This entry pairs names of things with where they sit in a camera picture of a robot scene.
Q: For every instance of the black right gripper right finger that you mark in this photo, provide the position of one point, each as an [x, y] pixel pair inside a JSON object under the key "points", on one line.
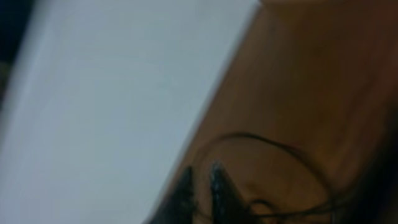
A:
{"points": [[228, 207]]}

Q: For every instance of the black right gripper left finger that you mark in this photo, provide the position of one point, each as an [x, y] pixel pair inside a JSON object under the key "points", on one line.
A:
{"points": [[179, 205]]}

